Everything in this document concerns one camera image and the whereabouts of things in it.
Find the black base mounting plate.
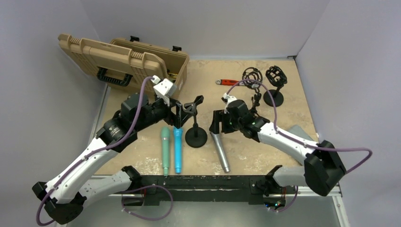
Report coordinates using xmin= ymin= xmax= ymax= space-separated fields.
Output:
xmin=111 ymin=175 xmax=296 ymax=208

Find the black round-base clip stand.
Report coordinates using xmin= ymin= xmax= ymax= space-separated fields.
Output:
xmin=183 ymin=95 xmax=208 ymax=148

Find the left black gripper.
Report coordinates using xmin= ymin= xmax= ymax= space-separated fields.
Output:
xmin=134 ymin=95 xmax=192 ymax=132

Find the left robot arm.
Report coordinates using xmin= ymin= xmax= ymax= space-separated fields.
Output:
xmin=32 ymin=93 xmax=203 ymax=225

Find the black round-base shock-mount stand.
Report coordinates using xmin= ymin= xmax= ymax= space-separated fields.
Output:
xmin=263 ymin=65 xmax=288 ymax=107

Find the grey microphone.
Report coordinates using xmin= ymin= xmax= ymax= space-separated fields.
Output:
xmin=209 ymin=131 xmax=230 ymax=173

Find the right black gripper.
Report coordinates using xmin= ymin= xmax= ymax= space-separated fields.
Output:
xmin=210 ymin=109 xmax=243 ymax=134

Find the tan plastic tool case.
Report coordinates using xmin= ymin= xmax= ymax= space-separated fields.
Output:
xmin=58 ymin=34 xmax=190 ymax=99

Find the grey plastic case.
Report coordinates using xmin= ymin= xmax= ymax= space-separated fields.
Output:
xmin=287 ymin=125 xmax=313 ymax=141

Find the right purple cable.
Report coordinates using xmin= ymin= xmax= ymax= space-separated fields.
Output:
xmin=225 ymin=79 xmax=374 ymax=214

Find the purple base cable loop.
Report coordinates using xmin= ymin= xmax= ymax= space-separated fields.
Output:
xmin=121 ymin=184 xmax=174 ymax=222

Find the black tripod shock-mount stand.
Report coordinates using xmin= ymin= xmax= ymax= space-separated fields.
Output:
xmin=242 ymin=67 xmax=263 ymax=115

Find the green microphone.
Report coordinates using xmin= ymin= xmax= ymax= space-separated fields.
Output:
xmin=161 ymin=127 xmax=170 ymax=176

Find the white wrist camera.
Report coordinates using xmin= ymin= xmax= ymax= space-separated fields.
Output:
xmin=151 ymin=75 xmax=177 ymax=107
xmin=221 ymin=93 xmax=237 ymax=109

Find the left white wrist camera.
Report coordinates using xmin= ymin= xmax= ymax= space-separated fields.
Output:
xmin=151 ymin=75 xmax=177 ymax=107

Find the red-handled adjustable wrench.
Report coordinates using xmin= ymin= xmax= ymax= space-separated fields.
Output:
xmin=215 ymin=79 xmax=244 ymax=86

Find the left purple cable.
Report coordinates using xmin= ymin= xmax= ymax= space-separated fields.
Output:
xmin=35 ymin=76 xmax=156 ymax=227

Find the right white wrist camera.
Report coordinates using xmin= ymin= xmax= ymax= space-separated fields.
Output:
xmin=221 ymin=93 xmax=237 ymax=109

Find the blue microphone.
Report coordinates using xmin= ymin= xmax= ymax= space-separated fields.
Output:
xmin=173 ymin=127 xmax=183 ymax=174

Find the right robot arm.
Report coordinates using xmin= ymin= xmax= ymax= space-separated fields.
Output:
xmin=209 ymin=100 xmax=347 ymax=196

